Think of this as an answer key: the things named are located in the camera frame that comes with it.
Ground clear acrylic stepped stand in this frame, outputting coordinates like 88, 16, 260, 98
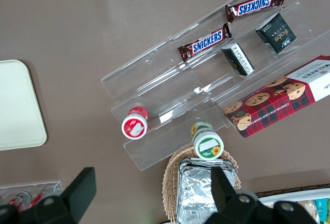
100, 0, 330, 172

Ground cream plastic tray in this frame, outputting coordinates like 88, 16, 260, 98
0, 59, 48, 151

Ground white plastic bin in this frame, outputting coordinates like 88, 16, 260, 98
257, 189, 330, 224

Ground black Face print box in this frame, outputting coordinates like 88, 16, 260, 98
255, 12, 298, 55

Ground black box white label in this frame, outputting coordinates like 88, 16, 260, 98
221, 42, 255, 76

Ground teal snack packet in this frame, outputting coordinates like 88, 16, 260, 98
316, 199, 330, 222

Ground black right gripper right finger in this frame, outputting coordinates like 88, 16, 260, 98
205, 167, 260, 224

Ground Snickers chocolate bar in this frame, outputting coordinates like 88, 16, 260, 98
177, 23, 232, 63
224, 0, 285, 24

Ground red lid yogurt cup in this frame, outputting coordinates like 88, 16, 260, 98
121, 107, 150, 140

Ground light oval wicker basket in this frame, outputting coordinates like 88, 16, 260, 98
162, 149, 242, 224

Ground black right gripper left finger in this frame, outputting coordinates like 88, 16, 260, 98
33, 167, 97, 224

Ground stacked foil containers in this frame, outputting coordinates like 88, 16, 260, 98
176, 158, 239, 224

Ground green lid sunflower cup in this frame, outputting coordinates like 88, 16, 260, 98
190, 122, 224, 160

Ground clear acrylic bottle rack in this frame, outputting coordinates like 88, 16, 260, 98
0, 181, 63, 209

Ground Walkers red tartan cookie box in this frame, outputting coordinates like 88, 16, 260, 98
223, 55, 330, 139

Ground clear bag of crackers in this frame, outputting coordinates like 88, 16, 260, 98
296, 199, 318, 222

